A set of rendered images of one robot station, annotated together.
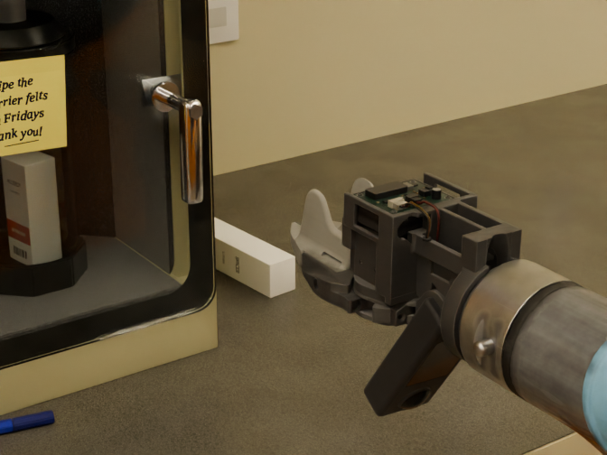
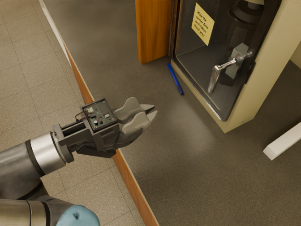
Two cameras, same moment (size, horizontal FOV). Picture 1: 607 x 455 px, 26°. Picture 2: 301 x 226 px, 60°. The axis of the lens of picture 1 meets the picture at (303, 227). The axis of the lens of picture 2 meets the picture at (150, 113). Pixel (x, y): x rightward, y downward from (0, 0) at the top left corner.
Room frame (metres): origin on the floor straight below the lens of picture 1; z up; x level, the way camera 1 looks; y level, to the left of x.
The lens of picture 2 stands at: (0.92, -0.33, 1.63)
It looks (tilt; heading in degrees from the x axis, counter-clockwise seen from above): 56 degrees down; 97
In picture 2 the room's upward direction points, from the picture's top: straight up
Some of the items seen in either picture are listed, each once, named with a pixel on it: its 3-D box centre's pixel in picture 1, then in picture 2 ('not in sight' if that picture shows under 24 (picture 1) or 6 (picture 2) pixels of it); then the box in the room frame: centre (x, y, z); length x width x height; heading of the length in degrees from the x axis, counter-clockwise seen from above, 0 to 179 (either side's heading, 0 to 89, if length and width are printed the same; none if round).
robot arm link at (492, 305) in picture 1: (518, 327); (50, 150); (0.71, -0.13, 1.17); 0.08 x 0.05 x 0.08; 125
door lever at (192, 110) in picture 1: (181, 143); (220, 76); (1.04, 0.10, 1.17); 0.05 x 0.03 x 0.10; 35
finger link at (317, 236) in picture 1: (317, 227); (132, 106); (0.85, -0.01, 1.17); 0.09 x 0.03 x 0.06; 37
